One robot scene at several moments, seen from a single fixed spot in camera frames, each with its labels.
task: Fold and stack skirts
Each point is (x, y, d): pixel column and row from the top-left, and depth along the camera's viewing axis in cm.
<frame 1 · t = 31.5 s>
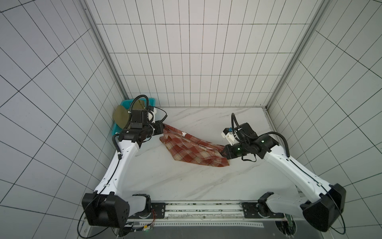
left hand: (162, 128, 78), fingers closed
right hand: (222, 150, 76), fingers closed
red plaid skirt: (184, 147, 81), point 16 cm above the table

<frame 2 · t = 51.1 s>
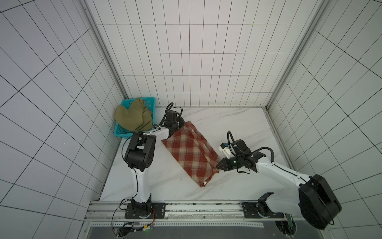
left hand: (184, 121, 102), fingers closed
right hand: (217, 163, 83), fingers closed
red plaid skirt: (194, 152, 92), point 5 cm above the table

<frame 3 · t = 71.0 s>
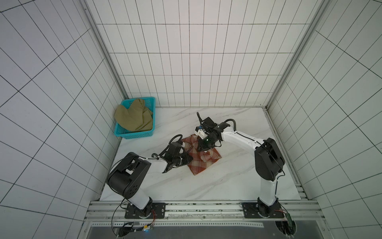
left hand: (190, 160, 91), fingers closed
right hand: (198, 145, 89), fingers closed
red plaid skirt: (201, 159, 85), point 8 cm above the table

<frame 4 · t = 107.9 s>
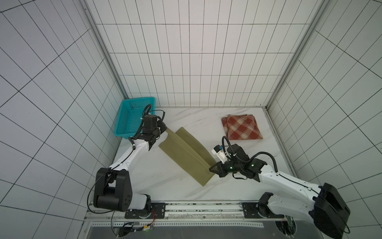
left hand: (163, 125, 89), fingers closed
right hand: (209, 166, 78), fingers closed
red plaid skirt: (241, 127, 106), point 3 cm above the table
olive green skirt: (182, 148, 82), point 15 cm above the table

